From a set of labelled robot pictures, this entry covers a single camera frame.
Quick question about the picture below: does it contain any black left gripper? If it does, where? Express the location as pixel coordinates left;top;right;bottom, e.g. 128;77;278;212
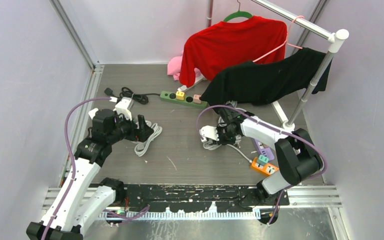
107;110;152;145

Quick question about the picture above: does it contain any orange power strip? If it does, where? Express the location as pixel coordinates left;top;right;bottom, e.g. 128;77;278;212
250;157;279;176

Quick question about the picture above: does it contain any small white power strip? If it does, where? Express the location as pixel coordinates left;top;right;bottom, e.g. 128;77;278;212
88;108;99;120

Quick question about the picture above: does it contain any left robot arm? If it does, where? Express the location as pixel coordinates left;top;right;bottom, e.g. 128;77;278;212
26;109;154;240

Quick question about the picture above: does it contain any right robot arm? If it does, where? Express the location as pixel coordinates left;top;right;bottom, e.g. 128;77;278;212
218;105;327;206

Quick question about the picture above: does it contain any yellow plug on green strip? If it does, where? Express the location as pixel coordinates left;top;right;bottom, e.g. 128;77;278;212
175;91;185;101

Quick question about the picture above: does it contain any purple power strip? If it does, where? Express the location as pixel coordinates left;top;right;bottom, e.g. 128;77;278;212
252;139;275;161

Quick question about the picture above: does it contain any green power strip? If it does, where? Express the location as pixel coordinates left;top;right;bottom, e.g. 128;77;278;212
160;91;208;109

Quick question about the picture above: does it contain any black t-shirt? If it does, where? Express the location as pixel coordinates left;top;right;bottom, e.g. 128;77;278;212
200;47;326;106

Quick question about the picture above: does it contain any pink cloth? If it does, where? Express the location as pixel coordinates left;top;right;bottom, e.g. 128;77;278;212
167;51;183;81

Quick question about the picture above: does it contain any red t-shirt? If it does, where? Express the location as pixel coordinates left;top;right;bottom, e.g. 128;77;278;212
179;16;288;87

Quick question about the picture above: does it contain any pink hanger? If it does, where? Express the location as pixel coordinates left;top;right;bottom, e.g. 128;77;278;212
253;15;305;63

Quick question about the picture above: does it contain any green hanger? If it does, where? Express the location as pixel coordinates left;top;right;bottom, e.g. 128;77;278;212
223;0;253;22

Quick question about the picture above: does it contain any metal clothes rack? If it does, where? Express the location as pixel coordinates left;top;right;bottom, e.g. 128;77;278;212
178;0;350;135

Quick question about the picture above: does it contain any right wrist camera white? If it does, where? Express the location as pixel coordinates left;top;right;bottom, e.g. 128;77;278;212
198;125;219;143

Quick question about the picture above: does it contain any small strip grey cable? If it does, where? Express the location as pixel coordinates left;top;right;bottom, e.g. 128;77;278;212
133;120;163;158

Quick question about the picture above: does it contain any orange strip grey cable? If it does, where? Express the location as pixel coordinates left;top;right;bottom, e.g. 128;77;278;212
201;139;253;164

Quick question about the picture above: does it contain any purple strip white cable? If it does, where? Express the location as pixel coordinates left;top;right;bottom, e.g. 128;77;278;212
217;100;245;128

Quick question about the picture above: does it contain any black power cable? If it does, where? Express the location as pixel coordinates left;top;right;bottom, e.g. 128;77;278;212
104;86;161;106

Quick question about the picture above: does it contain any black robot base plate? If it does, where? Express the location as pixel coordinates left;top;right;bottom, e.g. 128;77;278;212
110;184;278;213

